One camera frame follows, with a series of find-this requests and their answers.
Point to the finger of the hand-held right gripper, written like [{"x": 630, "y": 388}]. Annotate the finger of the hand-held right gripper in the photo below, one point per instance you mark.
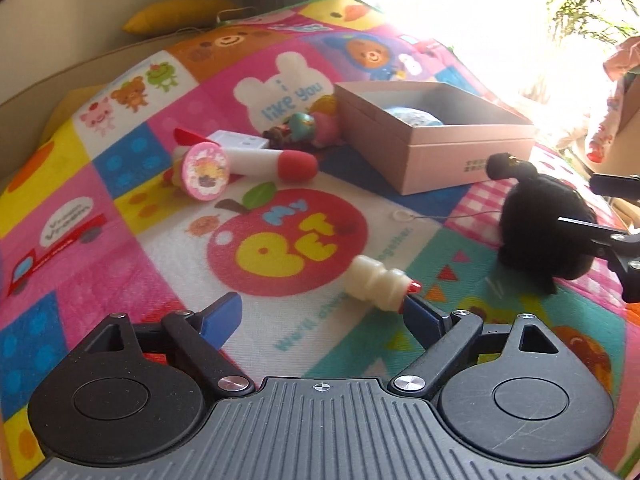
[
  {"x": 617, "y": 186},
  {"x": 595, "y": 230}
]

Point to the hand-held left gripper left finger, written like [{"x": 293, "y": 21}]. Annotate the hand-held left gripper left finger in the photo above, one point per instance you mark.
[{"x": 226, "y": 314}]

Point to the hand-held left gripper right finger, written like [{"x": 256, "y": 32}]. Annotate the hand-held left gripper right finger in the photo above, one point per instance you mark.
[{"x": 419, "y": 317}]

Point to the white toy bottle red cap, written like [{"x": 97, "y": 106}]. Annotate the white toy bottle red cap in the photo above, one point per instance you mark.
[{"x": 375, "y": 280}]

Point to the black plush toy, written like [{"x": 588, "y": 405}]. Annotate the black plush toy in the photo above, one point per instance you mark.
[{"x": 535, "y": 220}]

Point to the pink cardboard box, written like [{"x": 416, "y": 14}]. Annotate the pink cardboard box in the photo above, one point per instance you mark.
[{"x": 450, "y": 160}]

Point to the pink patterned garment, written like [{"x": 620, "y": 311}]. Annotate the pink patterned garment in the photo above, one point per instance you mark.
[{"x": 607, "y": 110}]

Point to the colourful printed blanket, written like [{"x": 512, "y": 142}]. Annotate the colourful printed blanket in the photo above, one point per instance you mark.
[{"x": 150, "y": 260}]

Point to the white cylinder toy red tip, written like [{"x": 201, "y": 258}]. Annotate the white cylinder toy red tip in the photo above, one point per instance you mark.
[{"x": 260, "y": 163}]

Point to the small white box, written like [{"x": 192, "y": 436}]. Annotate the small white box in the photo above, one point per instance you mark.
[{"x": 235, "y": 140}]

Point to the brown small figure toy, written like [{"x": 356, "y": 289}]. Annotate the brown small figure toy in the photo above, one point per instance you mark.
[{"x": 277, "y": 136}]

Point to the blue round toy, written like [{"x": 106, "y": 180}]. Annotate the blue round toy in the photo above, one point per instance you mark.
[{"x": 412, "y": 116}]

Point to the teal round figure toy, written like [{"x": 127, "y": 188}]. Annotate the teal round figure toy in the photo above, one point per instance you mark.
[{"x": 302, "y": 127}]

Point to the yellow orange small toy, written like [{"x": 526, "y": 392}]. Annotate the yellow orange small toy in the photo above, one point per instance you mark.
[{"x": 325, "y": 105}]

